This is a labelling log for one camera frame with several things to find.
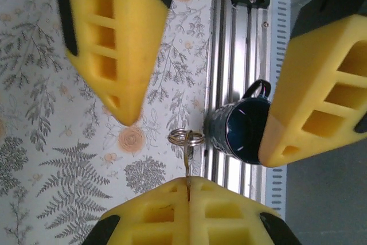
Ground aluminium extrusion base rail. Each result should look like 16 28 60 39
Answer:
204 0 272 203

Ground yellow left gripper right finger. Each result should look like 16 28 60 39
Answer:
189 176 302 245

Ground small metal key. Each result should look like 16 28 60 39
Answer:
183 130 196 201

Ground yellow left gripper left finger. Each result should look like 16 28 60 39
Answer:
82 177 192 245

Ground silver key ring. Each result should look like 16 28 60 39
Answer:
168 128 205 146

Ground white slotted cable duct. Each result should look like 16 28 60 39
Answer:
265 0 292 220

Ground dark blue mug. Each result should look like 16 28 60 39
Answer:
204 79 273 166

